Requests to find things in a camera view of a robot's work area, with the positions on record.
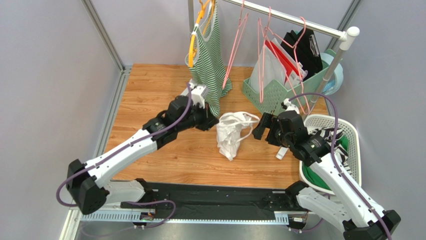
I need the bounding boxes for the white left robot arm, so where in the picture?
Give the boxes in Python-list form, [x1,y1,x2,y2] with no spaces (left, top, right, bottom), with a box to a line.
[64,95,219,215]

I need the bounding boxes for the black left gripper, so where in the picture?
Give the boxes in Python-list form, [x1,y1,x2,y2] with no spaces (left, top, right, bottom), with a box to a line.
[177,100,220,132]

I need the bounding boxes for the pink wire hanger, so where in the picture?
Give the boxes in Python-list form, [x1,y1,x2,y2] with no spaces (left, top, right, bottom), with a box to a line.
[264,16,311,116]
[252,7,288,103]
[222,0,249,90]

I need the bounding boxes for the green plastic basket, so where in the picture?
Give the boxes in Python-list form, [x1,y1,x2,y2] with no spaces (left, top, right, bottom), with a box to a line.
[242,49,336,115]

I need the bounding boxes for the silver clothes rack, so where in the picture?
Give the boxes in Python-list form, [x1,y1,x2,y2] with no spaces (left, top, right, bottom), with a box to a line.
[171,0,361,161]

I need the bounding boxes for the white paper box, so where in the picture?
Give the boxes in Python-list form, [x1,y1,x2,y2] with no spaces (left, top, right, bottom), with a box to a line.
[284,70,301,90]

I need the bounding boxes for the white tank top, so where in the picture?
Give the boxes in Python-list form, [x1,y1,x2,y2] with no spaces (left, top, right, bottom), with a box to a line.
[215,111,260,161]

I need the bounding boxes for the black folder with clip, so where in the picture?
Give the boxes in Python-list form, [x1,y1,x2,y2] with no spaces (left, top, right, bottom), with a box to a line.
[280,29,323,78]

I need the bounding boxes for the green garment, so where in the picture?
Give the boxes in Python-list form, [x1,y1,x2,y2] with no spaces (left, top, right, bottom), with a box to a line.
[302,131,352,191]

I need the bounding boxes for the yellow plastic hanger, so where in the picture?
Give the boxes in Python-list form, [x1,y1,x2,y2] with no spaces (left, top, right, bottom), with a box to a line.
[188,0,216,68]

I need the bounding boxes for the green striped tank top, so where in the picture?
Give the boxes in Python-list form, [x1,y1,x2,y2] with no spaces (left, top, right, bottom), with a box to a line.
[185,1,233,117]

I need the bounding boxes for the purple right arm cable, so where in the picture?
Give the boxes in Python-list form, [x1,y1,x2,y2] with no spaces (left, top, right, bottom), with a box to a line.
[287,92,395,240]

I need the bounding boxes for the grey translucent folder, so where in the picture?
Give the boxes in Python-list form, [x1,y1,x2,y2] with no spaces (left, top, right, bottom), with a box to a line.
[248,46,286,93]

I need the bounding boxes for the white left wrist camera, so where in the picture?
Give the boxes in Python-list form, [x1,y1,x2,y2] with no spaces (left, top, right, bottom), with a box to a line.
[181,78,209,109]

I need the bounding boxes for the white laundry basket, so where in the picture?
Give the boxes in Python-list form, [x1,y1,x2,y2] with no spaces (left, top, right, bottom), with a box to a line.
[299,114,362,196]

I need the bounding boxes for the black white striped garment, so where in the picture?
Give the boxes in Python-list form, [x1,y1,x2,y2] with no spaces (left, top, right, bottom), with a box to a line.
[309,128,350,171]

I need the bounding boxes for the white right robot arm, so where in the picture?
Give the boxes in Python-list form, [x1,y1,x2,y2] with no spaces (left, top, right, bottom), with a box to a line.
[253,110,401,240]

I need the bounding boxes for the red folder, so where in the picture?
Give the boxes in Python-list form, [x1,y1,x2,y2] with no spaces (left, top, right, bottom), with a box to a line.
[265,40,299,76]

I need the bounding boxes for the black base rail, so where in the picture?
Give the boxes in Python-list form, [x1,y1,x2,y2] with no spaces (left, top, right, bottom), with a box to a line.
[139,179,306,221]

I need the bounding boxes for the light blue round object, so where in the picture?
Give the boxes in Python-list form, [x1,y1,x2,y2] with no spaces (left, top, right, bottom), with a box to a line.
[320,52,344,96]

